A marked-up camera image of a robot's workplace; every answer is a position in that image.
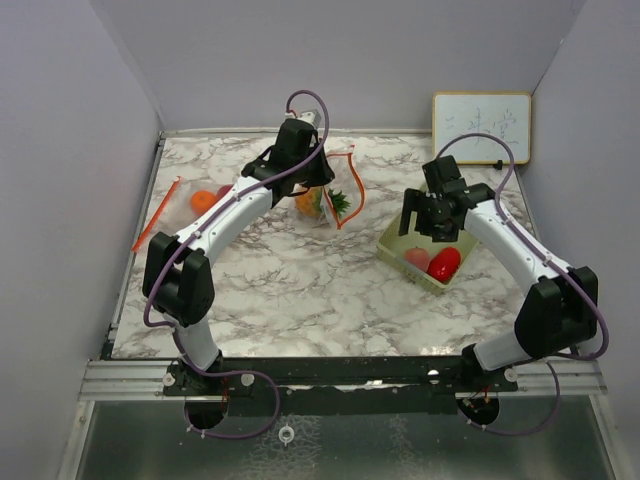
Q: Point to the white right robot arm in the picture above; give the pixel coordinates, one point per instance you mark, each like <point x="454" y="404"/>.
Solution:
<point x="558" y="309"/>

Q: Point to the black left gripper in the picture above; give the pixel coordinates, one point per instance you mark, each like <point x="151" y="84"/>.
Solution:
<point x="324" y="175"/>

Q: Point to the small framed whiteboard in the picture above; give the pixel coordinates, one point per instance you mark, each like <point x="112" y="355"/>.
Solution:
<point x="462" y="121"/>

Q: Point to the pink peach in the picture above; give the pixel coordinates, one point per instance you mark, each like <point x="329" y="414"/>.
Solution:
<point x="418" y="257"/>

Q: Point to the clear orange-zipper zip bag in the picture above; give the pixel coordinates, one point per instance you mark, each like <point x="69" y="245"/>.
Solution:
<point x="174" y="211"/>

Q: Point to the red apple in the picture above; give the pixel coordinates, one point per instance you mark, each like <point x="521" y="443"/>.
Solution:
<point x="223" y="190"/>

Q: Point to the pale green plastic basket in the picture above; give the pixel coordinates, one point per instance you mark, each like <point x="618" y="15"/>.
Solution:
<point x="391" y="247"/>

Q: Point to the red bell pepper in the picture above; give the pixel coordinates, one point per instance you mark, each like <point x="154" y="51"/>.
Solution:
<point x="444" y="265"/>

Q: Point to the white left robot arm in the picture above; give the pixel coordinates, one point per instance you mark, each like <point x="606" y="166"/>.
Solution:
<point x="178" y="283"/>

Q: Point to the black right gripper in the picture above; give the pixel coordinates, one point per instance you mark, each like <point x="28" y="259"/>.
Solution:
<point x="417" y="200"/>

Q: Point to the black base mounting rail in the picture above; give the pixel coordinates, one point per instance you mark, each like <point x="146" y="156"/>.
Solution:
<point x="327" y="386"/>

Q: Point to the orange fruit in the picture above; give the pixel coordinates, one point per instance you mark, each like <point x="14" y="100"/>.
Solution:
<point x="201" y="201"/>

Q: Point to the toy pineapple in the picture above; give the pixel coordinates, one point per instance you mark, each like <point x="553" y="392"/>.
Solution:
<point x="309" y="201"/>

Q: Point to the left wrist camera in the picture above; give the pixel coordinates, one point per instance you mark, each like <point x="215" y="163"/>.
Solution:
<point x="312" y="117"/>

